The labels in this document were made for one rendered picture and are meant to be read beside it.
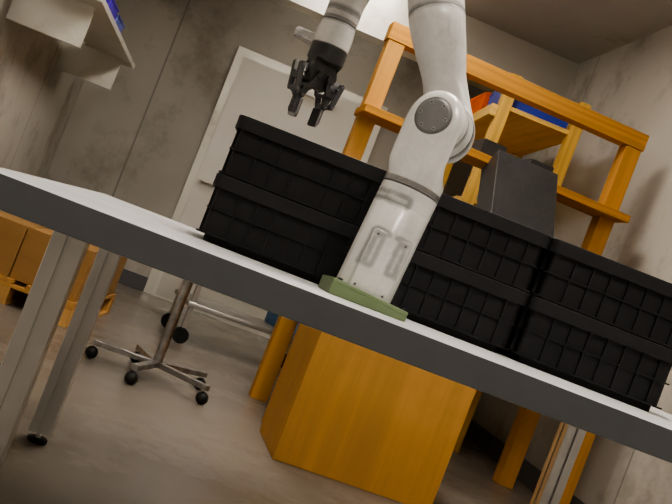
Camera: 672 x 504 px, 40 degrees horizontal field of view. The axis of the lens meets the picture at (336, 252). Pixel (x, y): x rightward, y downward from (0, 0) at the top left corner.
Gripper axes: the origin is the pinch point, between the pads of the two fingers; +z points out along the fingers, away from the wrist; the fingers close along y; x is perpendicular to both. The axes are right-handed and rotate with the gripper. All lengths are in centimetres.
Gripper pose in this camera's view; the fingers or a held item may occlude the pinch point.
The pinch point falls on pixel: (304, 114)
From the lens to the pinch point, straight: 187.9
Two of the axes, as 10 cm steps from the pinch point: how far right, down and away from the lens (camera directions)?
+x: -7.0, -2.6, 6.7
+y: 6.2, 2.5, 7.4
